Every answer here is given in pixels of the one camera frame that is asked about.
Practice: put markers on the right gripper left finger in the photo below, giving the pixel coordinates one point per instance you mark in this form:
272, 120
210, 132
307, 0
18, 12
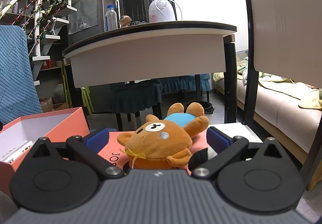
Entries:
85, 150

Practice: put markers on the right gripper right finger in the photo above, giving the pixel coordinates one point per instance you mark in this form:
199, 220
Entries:
228, 150

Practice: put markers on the pink box lid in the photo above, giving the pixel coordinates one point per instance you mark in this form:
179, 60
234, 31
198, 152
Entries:
113, 151

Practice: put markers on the brown teddy bear plush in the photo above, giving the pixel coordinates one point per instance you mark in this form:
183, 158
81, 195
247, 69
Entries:
165, 143

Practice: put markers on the white tissue pack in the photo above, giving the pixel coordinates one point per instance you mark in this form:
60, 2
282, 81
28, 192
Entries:
16, 152

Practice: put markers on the black white plush toy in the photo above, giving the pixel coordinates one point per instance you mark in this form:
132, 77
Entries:
200, 157

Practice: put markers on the pink box base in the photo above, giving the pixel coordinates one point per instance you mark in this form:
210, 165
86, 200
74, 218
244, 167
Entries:
56, 125

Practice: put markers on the black round bin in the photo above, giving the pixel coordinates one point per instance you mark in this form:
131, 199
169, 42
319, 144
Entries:
208, 107

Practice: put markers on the green stacked stools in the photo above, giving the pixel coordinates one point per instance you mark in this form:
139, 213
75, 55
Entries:
76, 97

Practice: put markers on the beige sofa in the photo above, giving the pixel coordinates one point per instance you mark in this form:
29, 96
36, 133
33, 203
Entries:
279, 114

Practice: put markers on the blue fabric chair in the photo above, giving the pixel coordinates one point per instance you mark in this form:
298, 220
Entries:
18, 93

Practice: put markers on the white black-edged table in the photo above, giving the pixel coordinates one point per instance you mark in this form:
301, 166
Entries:
157, 50

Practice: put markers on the clear water bottle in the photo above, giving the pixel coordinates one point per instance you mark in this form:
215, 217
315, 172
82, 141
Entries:
111, 18

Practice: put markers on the small brown figurine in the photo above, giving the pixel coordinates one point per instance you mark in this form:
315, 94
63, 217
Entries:
125, 21

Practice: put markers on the white staircase with garland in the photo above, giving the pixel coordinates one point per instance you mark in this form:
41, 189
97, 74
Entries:
47, 12

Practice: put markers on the white humidifier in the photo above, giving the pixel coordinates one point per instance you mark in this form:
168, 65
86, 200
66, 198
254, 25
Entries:
163, 11

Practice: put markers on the beige black-framed chair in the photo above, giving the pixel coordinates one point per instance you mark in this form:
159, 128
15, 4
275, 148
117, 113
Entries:
284, 38

